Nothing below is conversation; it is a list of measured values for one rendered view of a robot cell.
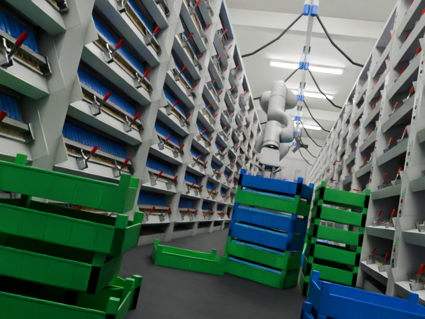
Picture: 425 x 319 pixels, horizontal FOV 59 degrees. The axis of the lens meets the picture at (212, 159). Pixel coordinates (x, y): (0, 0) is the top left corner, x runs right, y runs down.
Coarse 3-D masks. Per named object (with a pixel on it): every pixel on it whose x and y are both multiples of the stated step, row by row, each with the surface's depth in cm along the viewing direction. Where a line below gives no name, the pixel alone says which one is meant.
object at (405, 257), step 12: (420, 84) 158; (420, 96) 155; (420, 108) 153; (408, 144) 160; (420, 144) 151; (420, 156) 150; (408, 180) 151; (408, 192) 149; (420, 192) 148; (408, 204) 148; (420, 204) 148; (396, 228) 155; (408, 252) 146; (420, 252) 145; (396, 264) 147; (408, 264) 145; (420, 264) 145
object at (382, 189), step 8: (400, 168) 176; (400, 176) 159; (376, 184) 217; (384, 184) 201; (392, 184) 177; (400, 184) 161; (376, 192) 204; (384, 192) 189; (392, 192) 175; (400, 192) 163
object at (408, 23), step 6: (414, 0) 196; (420, 0) 189; (414, 6) 197; (420, 6) 202; (408, 12) 206; (414, 12) 200; (420, 12) 208; (408, 18) 208; (414, 18) 214; (396, 24) 229; (402, 24) 217; (408, 24) 220; (414, 24) 221; (402, 30) 219
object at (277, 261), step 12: (228, 240) 175; (228, 252) 174; (240, 252) 171; (252, 252) 168; (264, 252) 165; (288, 252) 160; (300, 252) 176; (264, 264) 164; (276, 264) 162; (288, 264) 161
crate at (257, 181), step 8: (240, 176) 178; (248, 176) 176; (256, 176) 174; (240, 184) 177; (248, 184) 176; (256, 184) 174; (264, 184) 172; (272, 184) 170; (280, 184) 168; (288, 184) 166; (296, 184) 164; (312, 184) 179; (272, 192) 183; (280, 192) 170; (288, 192) 165; (296, 192) 164; (304, 192) 169; (312, 192) 180
